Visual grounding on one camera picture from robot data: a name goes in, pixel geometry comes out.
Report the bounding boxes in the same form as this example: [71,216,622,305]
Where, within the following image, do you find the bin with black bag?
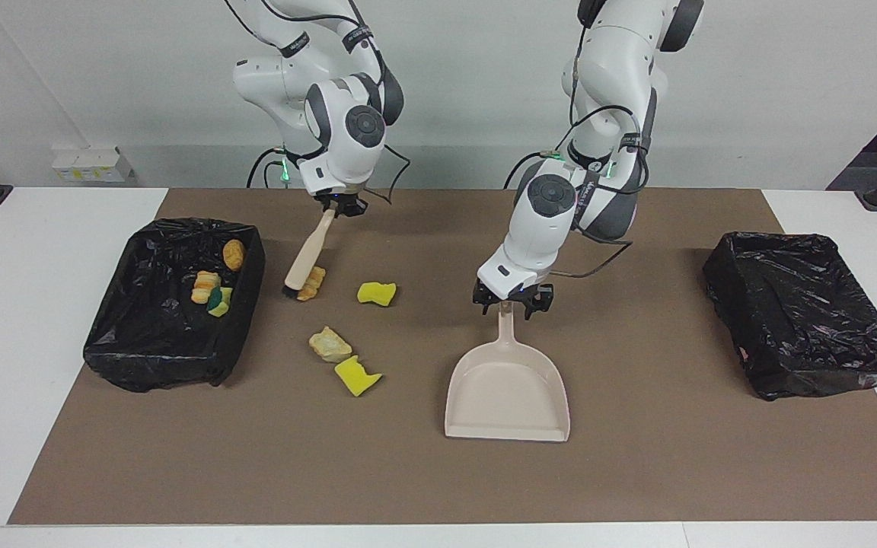
[703,232,877,402]
[83,218,266,393]

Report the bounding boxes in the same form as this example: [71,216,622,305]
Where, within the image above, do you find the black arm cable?
[549,46,652,279]
[222,0,411,206]

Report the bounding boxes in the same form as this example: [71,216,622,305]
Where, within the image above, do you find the beige plastic dustpan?
[445,301,571,443]

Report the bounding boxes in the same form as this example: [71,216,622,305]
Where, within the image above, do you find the pale flat bread piece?
[309,327,353,363]

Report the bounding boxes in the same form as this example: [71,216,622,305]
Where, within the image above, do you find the white box on table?
[52,147,135,183]

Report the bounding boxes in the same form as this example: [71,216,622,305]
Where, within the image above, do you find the brown table mat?
[8,188,877,526]

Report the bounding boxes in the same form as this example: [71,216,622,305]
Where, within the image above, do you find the striped orange white bread roll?
[191,271,222,305]

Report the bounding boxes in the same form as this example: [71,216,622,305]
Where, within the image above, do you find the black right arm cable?
[222,0,411,206]

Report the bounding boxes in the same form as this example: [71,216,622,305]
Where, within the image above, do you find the black base cable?
[503,148,547,190]
[247,147,287,189]

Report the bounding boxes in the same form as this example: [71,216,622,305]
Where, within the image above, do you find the beige brush black bristles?
[282,209,337,298]

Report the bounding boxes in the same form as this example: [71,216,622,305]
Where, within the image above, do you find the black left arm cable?
[549,46,652,279]

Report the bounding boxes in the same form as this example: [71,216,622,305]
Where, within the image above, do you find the black left base cable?
[503,148,547,190]

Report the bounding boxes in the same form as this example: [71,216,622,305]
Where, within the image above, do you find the black right base cable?
[247,147,287,189]

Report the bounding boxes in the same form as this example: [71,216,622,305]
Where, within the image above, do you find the spiral orange pastry horn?
[298,266,327,302]

